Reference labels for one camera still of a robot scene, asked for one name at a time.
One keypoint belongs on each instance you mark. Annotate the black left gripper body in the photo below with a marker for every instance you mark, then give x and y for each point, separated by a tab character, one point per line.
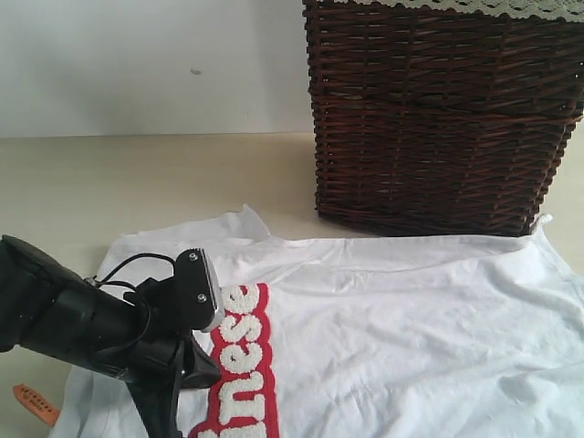
157	359

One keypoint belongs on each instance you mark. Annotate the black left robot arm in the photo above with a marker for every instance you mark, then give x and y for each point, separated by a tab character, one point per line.
49	309

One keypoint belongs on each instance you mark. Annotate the brown wicker laundry basket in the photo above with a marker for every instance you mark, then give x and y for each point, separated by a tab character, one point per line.
433	122

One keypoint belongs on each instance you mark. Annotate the orange garment tag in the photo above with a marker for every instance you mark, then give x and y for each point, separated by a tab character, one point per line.
35	403

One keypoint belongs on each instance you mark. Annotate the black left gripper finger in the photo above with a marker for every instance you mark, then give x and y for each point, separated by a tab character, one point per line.
199	370
198	292

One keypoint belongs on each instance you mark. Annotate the white shirt with red lettering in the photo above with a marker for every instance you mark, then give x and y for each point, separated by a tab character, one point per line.
441	336

